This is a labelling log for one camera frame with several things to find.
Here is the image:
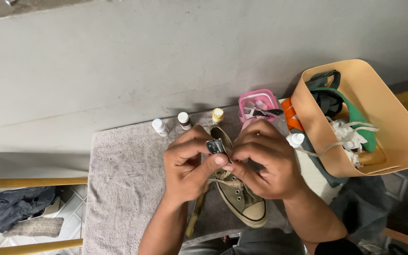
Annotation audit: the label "person's left hand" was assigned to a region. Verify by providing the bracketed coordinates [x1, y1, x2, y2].
[163, 125, 230, 203]

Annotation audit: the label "person's right hand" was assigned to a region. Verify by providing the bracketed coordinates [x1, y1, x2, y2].
[221, 119, 308, 200]

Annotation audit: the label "olive green canvas sneaker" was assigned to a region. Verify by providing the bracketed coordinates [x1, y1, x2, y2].
[206, 125, 268, 228]

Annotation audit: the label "small white dropper bottle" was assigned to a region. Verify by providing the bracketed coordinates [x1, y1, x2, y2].
[286, 133, 305, 149]

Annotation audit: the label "dirty cream shoelace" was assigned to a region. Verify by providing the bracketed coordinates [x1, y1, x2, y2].
[185, 179, 213, 238]

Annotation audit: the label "brown bottle with white cap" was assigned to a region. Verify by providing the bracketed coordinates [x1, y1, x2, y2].
[177, 111, 193, 131]

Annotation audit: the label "grey towel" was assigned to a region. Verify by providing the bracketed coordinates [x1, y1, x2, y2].
[83, 106, 293, 255]

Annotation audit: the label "pink lidded plastic container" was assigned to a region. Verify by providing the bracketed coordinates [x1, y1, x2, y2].
[238, 89, 285, 129]

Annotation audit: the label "dark teal cloth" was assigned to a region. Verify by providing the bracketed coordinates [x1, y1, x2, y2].
[290, 128, 389, 234]

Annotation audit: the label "yellow bottle with cream cap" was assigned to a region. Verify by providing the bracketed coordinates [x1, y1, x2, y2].
[212, 108, 225, 126]

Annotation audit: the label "person's grey trousers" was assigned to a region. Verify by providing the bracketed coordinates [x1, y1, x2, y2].
[179, 228, 307, 255]

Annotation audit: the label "crumpled white paper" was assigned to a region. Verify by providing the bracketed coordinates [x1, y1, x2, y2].
[326, 117, 368, 169]

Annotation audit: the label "dark grey cloth bag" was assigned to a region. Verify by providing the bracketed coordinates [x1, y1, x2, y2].
[305, 70, 345, 119]

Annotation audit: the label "green cloth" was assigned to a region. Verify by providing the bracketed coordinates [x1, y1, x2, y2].
[310, 87, 378, 153]

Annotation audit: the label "beige plastic basket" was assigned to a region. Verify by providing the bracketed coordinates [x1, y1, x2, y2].
[290, 59, 408, 178]

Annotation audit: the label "grey mat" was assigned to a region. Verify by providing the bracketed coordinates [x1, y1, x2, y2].
[2, 217, 64, 238]

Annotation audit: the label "dark blue garment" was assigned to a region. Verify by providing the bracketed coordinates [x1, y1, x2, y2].
[0, 186, 59, 235]

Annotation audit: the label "orange strap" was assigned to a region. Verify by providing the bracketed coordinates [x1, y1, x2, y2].
[281, 97, 305, 132]

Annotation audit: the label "wooden rail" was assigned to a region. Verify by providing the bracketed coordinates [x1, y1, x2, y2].
[0, 177, 89, 190]
[0, 238, 84, 255]

